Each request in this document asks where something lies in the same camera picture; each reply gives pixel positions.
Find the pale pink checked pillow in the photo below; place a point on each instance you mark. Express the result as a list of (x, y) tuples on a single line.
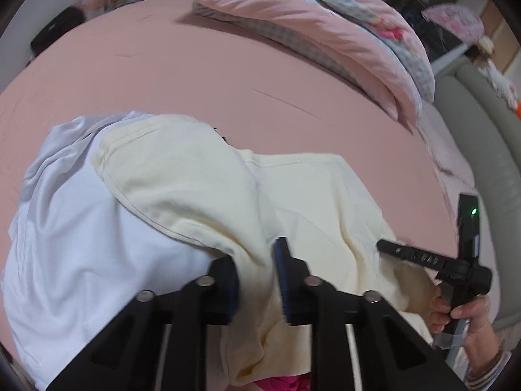
[(447, 150)]

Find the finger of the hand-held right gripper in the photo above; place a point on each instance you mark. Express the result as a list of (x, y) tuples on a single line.
[(407, 254)]

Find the magenta shirt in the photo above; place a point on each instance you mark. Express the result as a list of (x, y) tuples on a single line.
[(285, 383)]

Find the black cabinet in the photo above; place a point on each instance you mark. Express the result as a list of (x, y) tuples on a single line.
[(411, 4)]

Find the white garment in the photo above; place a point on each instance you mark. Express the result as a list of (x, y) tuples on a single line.
[(81, 232)]

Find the bed with pink sheet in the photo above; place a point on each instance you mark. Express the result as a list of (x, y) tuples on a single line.
[(163, 69)]

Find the person's right hand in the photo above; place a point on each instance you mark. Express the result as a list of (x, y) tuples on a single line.
[(482, 326)]

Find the cream shirt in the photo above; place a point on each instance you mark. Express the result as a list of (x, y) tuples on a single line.
[(183, 171)]

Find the black bag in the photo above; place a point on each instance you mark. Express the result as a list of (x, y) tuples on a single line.
[(57, 30)]

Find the orange carrot plush toy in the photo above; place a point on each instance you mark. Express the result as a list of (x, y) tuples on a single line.
[(518, 110)]

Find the person's right forearm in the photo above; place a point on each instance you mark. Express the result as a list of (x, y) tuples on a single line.
[(488, 370)]

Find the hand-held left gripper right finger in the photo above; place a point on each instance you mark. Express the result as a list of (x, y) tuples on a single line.
[(283, 277)]

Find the folded pink quilt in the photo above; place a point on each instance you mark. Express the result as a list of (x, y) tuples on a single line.
[(305, 28)]

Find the small cream plush toy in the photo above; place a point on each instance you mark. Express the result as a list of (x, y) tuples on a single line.
[(485, 44)]

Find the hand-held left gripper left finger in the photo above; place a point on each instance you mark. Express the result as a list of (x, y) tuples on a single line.
[(228, 293)]

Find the grey padded headboard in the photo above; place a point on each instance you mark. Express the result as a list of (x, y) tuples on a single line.
[(496, 171)]

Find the white rabbit plush toy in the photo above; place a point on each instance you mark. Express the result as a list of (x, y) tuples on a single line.
[(498, 79)]

